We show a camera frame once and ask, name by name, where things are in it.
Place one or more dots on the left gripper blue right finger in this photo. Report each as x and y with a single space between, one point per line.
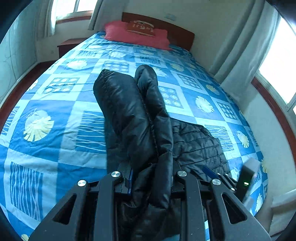
176 185

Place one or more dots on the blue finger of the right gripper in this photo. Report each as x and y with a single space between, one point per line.
209 172

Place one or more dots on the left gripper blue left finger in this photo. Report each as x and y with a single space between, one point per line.
127 179

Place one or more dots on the black quilted puffer jacket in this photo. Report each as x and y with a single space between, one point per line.
140 132

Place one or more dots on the blue patterned bedspread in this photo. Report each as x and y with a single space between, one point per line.
54 136

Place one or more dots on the window curtain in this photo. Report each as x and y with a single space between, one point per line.
106 11
46 19
245 48

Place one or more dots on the right window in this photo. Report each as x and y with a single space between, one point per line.
275 80

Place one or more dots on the window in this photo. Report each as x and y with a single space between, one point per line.
71 9
275 80

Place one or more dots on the dark wooden headboard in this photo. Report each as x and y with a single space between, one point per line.
176 35

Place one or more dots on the wooden nightstand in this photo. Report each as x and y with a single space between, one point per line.
68 45

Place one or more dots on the red pillow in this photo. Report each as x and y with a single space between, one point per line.
117 31

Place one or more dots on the small brown embroidered cushion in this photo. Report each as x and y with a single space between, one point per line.
140 27

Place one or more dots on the white sliding wardrobe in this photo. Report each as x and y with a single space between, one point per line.
18 52

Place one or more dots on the left window right curtain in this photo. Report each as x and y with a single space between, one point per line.
106 11

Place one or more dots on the left window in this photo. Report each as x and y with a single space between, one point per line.
71 9

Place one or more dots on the red wooden bed frame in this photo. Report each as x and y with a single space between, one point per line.
20 88

